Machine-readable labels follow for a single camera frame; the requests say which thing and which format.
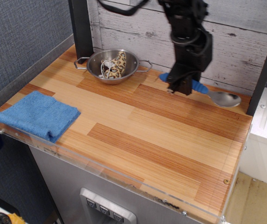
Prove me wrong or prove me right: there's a silver control panel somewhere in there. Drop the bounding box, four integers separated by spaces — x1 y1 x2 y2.
80 188 137 224

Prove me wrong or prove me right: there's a blue folded cloth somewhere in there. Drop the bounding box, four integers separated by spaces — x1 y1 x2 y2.
0 91 80 143

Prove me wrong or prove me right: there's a leopard print plush toy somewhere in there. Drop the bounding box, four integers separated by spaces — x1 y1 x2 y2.
98 51 126 79

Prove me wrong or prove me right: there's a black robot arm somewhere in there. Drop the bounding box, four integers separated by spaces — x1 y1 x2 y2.
159 0 213 95

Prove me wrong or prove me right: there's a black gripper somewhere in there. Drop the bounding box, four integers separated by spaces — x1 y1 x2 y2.
166 14 212 95

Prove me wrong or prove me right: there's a black cable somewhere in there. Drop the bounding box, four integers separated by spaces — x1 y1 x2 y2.
97 0 149 16

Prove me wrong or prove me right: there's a clear acrylic guard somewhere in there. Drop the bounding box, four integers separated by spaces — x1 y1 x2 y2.
0 39 252 224

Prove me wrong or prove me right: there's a dark left post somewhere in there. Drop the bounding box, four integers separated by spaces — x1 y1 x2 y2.
68 0 94 59

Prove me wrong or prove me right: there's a steel bowl with handles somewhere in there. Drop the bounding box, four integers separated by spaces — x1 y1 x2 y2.
74 49 153 85

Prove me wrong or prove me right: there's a blue handled metal spoon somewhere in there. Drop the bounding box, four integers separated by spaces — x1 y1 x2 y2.
159 72 242 108

